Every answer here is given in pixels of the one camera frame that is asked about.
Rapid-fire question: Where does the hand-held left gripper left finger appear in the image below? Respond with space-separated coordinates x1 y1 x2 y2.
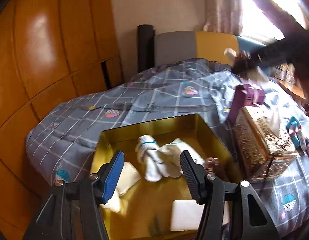
23 150 125 240

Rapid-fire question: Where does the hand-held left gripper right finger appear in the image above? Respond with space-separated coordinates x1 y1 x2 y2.
180 150 280 240

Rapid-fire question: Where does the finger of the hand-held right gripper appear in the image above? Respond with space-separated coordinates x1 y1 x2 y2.
233 40 295 75
249 0 307 30

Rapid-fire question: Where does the cream cloth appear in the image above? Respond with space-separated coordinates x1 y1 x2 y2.
99 162 142 213

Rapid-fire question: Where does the pink scrunchie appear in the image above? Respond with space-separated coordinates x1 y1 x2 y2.
204 157 221 174

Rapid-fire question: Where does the white plastic pack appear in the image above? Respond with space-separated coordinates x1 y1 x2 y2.
154 138 206 178

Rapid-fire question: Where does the white tissue block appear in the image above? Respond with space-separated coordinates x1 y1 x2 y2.
170 200 230 232

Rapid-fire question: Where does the grey white sock bundle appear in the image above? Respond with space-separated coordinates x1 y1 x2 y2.
135 135 161 182

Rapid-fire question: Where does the yellow tin box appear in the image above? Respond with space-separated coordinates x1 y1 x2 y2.
91 114 245 240

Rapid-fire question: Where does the wooden desk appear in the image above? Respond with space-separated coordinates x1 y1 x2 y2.
272 75 306 100

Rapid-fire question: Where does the purple gift box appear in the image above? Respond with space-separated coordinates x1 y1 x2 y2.
228 84 265 120

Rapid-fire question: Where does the pink floral curtain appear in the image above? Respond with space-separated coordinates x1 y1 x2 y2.
203 0 245 34

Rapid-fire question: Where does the grey plaid quilt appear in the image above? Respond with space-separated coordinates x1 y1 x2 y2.
26 58 309 238

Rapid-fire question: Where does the white tissue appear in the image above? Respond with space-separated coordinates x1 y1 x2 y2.
261 106 281 135

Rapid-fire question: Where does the gold embossed tissue box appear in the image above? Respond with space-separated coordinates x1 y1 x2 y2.
232 106 299 180

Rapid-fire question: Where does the grey yellow blue headboard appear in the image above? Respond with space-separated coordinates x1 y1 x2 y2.
154 31 267 67

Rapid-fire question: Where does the black rolled mat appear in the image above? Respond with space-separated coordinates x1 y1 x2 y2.
137 24 155 73

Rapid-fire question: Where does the wooden wardrobe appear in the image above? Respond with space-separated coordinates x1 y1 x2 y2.
0 0 125 240

